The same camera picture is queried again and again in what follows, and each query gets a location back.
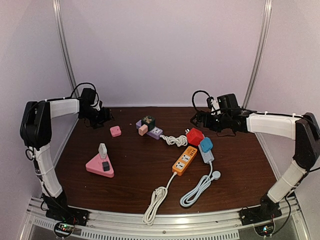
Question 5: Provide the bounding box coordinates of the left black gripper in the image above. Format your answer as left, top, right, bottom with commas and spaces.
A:
79, 107, 116, 130

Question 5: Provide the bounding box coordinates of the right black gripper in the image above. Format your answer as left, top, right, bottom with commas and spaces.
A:
190, 111, 231, 133

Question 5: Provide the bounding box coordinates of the pink square plug adapter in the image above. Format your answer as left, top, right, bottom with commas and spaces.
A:
109, 125, 122, 138

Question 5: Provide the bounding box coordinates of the red cube socket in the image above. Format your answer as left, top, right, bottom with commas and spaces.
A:
186, 128, 205, 146

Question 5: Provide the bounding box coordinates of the dark green cube adapter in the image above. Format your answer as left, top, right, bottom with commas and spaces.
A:
141, 115, 156, 131

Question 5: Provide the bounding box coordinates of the purple power strip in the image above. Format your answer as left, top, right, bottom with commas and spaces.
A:
135, 120, 163, 140

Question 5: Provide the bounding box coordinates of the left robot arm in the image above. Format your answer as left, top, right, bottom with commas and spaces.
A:
20, 97, 114, 198

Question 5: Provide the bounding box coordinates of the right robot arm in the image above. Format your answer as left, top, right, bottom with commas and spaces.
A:
190, 107, 320, 221

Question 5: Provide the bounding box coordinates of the blue square plug adapter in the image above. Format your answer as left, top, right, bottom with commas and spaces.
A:
200, 137, 214, 153

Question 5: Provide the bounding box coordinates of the white charger plug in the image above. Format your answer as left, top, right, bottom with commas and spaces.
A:
98, 143, 108, 160

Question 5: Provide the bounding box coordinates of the beige pink plug adapter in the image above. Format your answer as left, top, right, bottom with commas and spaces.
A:
138, 124, 148, 136

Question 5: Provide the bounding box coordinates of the pink triangular socket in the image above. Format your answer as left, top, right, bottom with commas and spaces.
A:
85, 153, 115, 178

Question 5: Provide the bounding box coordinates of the light blue power strip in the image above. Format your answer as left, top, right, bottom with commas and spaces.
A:
198, 144, 215, 164

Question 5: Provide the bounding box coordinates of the orange power strip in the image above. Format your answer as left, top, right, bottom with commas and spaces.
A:
172, 146, 198, 176

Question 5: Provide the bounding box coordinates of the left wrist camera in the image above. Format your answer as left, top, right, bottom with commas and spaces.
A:
79, 87, 102, 112

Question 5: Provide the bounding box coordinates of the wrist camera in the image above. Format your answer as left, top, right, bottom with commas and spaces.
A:
79, 87, 102, 112
206, 93, 240, 113

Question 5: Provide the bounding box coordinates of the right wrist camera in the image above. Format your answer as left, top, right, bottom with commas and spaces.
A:
206, 93, 240, 113

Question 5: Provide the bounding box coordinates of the light blue coiled cable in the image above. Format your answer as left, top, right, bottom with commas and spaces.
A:
179, 162, 222, 208

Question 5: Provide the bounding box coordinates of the white coiled cable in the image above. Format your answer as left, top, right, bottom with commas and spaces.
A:
142, 171, 178, 225

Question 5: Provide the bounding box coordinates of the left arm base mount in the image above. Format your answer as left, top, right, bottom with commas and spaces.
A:
42, 191, 89, 226

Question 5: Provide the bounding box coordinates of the aluminium front rail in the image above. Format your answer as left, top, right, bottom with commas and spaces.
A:
18, 196, 311, 240

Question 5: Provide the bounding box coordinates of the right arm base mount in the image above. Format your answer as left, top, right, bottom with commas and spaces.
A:
238, 195, 282, 226

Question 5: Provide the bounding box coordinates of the right aluminium post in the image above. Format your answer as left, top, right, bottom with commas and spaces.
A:
242, 0, 272, 108

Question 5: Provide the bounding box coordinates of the aluminium post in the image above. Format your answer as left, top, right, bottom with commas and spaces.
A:
242, 0, 272, 108
52, 0, 80, 97

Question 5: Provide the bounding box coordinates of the left aluminium post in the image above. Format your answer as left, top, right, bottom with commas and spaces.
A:
52, 0, 80, 97

